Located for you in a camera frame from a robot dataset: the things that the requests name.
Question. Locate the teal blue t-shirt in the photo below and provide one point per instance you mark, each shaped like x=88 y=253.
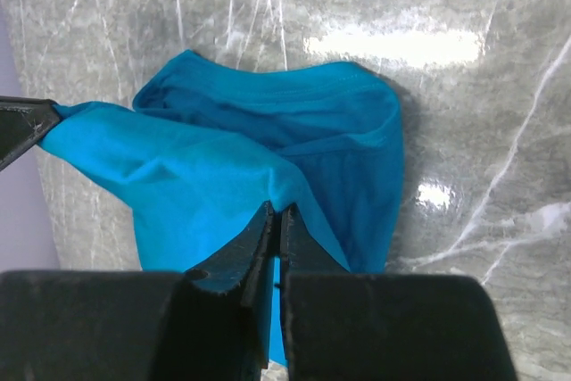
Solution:
x=203 y=146

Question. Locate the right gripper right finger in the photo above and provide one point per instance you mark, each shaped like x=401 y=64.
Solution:
x=338 y=325

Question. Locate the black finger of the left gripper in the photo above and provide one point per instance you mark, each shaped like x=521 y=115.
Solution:
x=24 y=122

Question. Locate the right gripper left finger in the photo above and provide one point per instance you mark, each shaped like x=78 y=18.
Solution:
x=210 y=322

